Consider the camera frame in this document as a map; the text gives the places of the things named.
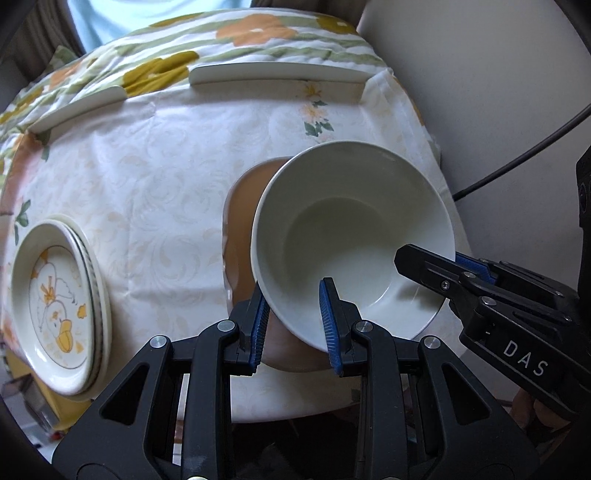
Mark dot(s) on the cream round bowl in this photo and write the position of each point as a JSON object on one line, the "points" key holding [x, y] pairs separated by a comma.
{"points": [[351, 217]]}

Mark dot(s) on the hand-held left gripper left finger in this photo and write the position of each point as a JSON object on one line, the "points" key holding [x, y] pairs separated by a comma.
{"points": [[258, 327]]}

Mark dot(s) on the person's right hand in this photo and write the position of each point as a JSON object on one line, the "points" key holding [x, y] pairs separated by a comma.
{"points": [[528, 408]]}

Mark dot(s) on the white patterned tablecloth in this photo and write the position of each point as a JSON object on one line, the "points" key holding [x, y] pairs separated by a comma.
{"points": [[161, 184]]}

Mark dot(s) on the floral pillow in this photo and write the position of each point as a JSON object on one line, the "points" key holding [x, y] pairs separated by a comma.
{"points": [[62, 57]]}

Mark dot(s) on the deep duck print plate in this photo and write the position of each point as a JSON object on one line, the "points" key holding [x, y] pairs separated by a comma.
{"points": [[51, 300]]}

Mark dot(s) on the pink plate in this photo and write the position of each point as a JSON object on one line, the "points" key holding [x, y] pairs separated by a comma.
{"points": [[240, 217]]}

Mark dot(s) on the light blue window curtain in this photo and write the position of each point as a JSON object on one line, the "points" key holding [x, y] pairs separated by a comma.
{"points": [[138, 18]]}

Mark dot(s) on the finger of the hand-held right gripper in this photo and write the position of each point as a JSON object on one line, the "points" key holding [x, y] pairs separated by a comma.
{"points": [[480, 267], [425, 267]]}

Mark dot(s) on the brown curtain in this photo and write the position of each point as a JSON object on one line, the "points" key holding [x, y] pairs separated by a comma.
{"points": [[37, 46]]}

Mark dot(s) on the floral striped blanket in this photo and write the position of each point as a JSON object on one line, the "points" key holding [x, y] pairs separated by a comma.
{"points": [[152, 50]]}

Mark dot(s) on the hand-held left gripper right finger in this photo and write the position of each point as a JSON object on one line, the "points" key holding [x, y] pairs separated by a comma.
{"points": [[330, 318]]}

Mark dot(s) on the long white rectangular plate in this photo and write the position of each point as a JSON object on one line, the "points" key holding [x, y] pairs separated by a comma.
{"points": [[277, 71]]}

